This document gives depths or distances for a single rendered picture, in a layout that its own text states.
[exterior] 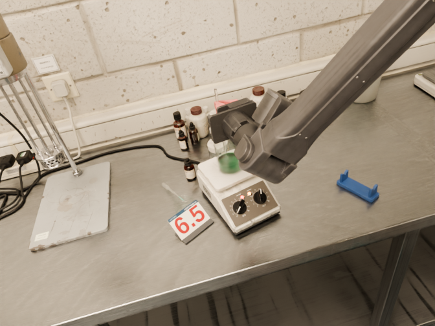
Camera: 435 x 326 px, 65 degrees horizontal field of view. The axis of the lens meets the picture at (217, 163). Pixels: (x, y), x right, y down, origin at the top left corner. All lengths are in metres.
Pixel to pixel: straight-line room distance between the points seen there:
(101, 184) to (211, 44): 0.57
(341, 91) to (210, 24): 0.75
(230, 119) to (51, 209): 0.61
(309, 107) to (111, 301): 0.56
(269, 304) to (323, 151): 0.70
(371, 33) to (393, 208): 0.51
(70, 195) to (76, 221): 0.12
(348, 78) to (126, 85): 0.85
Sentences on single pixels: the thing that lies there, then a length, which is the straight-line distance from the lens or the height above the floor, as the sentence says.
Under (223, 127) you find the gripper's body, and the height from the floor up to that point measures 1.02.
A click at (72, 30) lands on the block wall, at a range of 1.14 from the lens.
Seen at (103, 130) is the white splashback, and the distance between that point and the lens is 1.22.
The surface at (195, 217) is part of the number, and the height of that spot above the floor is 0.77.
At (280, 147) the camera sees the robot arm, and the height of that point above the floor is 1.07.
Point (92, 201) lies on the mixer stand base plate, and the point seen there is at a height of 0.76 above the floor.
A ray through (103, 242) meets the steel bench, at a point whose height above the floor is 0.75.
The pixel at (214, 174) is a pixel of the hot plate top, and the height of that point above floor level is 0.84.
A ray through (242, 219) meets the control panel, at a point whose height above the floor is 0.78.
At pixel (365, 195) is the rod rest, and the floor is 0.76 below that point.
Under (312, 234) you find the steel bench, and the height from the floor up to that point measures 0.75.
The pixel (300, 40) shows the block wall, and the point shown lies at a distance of 1.28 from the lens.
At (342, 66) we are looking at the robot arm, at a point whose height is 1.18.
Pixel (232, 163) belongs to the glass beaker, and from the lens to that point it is 0.80.
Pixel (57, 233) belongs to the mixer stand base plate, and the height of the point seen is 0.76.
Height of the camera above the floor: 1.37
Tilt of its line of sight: 38 degrees down
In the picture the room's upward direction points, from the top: 11 degrees counter-clockwise
